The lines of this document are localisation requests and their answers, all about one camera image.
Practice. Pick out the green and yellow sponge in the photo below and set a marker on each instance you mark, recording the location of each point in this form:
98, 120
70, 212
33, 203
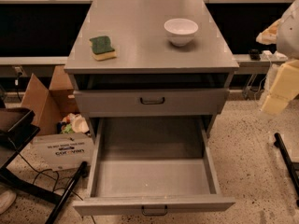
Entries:
101, 48

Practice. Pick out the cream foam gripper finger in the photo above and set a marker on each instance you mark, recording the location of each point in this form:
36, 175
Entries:
284, 88
269, 35

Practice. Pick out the white power strip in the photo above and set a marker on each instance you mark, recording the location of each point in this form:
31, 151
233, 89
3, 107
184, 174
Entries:
267, 54

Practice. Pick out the brown cardboard box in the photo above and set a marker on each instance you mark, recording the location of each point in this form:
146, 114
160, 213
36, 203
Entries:
51, 104

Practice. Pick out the small black device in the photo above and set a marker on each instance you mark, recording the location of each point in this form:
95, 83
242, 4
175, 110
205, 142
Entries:
254, 54

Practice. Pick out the grey metal drawer cabinet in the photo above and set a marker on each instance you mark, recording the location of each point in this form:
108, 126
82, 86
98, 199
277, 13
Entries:
146, 60

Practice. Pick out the black pole right floor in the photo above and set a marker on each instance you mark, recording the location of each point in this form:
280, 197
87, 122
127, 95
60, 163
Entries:
292, 166

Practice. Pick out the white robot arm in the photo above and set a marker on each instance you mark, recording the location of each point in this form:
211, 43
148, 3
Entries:
284, 33

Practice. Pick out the white ceramic bowl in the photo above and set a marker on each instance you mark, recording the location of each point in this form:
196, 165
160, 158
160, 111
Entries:
180, 31

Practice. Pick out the closed grey upper drawer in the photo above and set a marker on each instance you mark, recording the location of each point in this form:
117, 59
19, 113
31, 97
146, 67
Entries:
140, 103

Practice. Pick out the white shoe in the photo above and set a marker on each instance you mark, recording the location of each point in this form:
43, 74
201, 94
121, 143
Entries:
7, 198

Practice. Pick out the white printed cardboard box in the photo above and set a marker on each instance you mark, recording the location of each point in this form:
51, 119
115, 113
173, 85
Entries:
64, 151

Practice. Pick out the open grey lower drawer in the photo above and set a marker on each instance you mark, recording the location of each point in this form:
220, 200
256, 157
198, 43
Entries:
152, 166

